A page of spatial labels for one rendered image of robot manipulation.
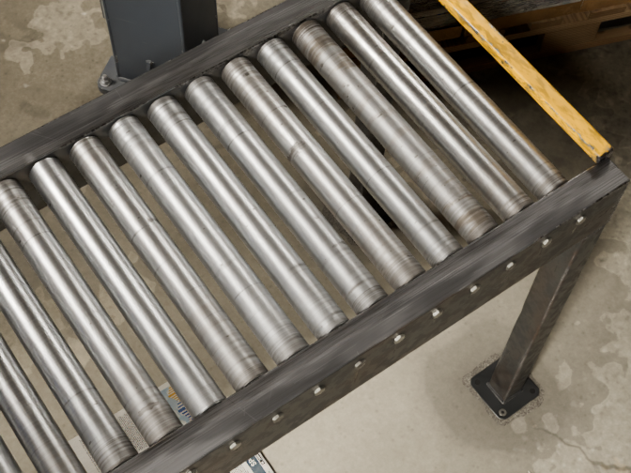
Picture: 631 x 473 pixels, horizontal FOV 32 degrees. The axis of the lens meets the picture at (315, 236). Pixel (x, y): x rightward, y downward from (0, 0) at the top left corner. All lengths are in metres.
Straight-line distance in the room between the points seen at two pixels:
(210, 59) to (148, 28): 0.79
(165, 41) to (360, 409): 0.90
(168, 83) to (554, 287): 0.71
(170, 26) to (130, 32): 0.12
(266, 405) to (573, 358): 1.10
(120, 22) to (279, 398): 1.28
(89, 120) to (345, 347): 0.51
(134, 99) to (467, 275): 0.55
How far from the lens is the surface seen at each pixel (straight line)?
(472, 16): 1.75
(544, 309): 1.94
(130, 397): 1.44
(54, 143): 1.63
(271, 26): 1.73
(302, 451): 2.24
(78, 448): 2.26
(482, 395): 2.31
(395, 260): 1.51
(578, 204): 1.61
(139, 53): 2.57
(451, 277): 1.51
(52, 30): 2.82
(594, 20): 2.76
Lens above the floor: 2.13
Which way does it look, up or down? 60 degrees down
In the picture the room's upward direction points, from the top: 3 degrees clockwise
